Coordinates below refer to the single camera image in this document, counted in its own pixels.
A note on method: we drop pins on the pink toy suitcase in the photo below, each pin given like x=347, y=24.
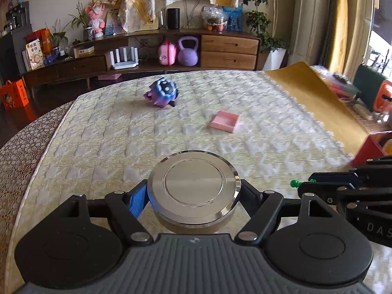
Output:
x=167, y=53

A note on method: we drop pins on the orange box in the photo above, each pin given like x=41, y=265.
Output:
x=43, y=38

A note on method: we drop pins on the purple kettlebell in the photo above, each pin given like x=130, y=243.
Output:
x=188, y=53

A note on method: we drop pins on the orange white appliance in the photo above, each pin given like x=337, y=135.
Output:
x=384, y=96

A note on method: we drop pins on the white planter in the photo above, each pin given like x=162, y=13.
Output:
x=275, y=59

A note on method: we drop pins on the clear plastic bag of fruit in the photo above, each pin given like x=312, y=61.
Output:
x=214, y=18

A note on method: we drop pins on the stack of books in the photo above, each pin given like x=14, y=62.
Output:
x=337, y=81

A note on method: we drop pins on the orange gift bag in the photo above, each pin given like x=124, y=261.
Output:
x=13, y=95

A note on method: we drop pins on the yellow cloth mat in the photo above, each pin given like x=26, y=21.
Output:
x=318, y=98

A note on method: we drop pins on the black speaker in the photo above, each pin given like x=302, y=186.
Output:
x=173, y=18

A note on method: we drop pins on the white yellow small box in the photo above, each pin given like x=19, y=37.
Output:
x=84, y=51

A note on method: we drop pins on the purple round toy figure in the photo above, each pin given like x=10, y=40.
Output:
x=162, y=92

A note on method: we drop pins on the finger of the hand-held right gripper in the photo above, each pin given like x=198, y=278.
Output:
x=324, y=190
x=343, y=176

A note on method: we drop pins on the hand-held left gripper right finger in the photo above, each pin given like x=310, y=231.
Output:
x=254, y=202

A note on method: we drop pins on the red box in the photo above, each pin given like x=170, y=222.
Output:
x=369, y=148

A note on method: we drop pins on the wooden media cabinet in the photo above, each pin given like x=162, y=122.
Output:
x=228, y=50

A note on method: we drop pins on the yellow curtain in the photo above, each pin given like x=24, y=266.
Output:
x=340, y=21

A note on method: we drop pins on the pink flat box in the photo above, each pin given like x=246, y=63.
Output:
x=109, y=76

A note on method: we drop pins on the round tin with silver lid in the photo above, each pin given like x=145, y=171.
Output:
x=194, y=190

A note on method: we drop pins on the tall green houseplant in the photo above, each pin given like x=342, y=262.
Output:
x=260, y=21

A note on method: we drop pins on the brown lace tablecloth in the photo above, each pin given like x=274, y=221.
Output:
x=24, y=159

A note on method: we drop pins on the potted plant in patterned pot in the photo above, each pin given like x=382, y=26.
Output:
x=87, y=32

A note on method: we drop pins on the blue bag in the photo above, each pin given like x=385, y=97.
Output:
x=234, y=18

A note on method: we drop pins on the small leafy potted plant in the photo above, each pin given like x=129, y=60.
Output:
x=58, y=39

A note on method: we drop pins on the white router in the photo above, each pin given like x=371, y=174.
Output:
x=124, y=62

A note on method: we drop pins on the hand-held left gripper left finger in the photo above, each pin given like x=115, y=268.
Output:
x=137, y=200

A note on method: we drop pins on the pink doll figure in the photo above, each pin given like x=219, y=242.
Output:
x=96, y=18

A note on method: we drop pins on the white snack box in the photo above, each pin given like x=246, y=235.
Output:
x=34, y=55

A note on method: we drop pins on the pink sticky note pad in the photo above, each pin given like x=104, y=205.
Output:
x=225, y=122

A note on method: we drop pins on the dark shelf unit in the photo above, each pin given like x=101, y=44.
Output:
x=12, y=46

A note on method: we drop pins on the green utensil holder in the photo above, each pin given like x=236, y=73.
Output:
x=366, y=85

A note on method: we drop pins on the small green plastic piece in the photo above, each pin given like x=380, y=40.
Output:
x=294, y=183

